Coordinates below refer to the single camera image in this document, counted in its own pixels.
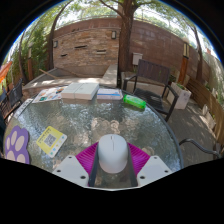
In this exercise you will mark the white flat box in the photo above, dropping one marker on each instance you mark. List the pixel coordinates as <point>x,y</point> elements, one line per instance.
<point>80,91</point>

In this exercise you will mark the thick tree trunk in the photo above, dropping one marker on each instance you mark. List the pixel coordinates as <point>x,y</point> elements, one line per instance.
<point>126,43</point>

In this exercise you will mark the purple paw-shaped mouse pad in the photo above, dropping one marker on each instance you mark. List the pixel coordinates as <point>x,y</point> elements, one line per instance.
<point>16,143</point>

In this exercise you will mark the black wall lamp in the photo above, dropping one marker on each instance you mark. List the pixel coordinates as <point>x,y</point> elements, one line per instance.
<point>113,35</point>
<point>55,44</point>

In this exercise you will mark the yellow code card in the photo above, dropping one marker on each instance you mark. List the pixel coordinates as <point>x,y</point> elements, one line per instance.
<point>50,140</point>

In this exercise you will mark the white planter box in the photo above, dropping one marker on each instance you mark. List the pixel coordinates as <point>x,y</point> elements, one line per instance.
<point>181,96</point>

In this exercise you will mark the thin tree trunk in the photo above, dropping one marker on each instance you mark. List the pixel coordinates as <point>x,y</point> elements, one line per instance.
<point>50,43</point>

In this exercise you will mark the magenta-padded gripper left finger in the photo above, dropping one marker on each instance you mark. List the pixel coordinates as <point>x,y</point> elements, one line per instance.
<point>71,170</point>

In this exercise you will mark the white computer mouse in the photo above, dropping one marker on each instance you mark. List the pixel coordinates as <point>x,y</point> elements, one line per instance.
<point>112,153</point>

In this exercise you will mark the colourful printed brochure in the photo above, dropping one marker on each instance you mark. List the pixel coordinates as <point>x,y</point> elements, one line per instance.
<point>48,94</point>

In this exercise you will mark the wooden lamp post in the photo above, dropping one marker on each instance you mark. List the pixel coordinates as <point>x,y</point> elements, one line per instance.
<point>30,63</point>
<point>184,63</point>

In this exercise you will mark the orange parasol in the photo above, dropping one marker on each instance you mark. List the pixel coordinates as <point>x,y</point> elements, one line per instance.
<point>4,70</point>

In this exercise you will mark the white and blue box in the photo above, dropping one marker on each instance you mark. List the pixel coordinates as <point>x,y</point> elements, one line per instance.
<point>109,94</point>

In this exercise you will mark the white number plate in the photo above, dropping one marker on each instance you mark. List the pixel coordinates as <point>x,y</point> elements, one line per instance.
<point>24,107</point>

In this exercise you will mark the dark wooden slat chair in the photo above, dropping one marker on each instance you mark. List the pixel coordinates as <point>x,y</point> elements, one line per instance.
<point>152,71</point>

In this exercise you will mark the green wipes pack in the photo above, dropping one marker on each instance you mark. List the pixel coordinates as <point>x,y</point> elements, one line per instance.
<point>134,101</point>

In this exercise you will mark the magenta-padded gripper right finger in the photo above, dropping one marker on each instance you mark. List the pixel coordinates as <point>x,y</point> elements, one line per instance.
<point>153,169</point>

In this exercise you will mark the raised stone basin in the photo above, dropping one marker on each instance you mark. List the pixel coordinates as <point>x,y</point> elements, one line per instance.
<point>110,76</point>

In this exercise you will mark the wooden stick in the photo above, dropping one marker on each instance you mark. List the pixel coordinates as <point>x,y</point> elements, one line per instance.
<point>48,74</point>

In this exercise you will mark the black metal chair armrest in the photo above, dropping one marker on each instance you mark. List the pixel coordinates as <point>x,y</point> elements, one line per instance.
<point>196,144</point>

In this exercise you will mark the grey wall utility box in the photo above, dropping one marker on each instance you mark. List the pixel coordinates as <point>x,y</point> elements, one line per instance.
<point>137,58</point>

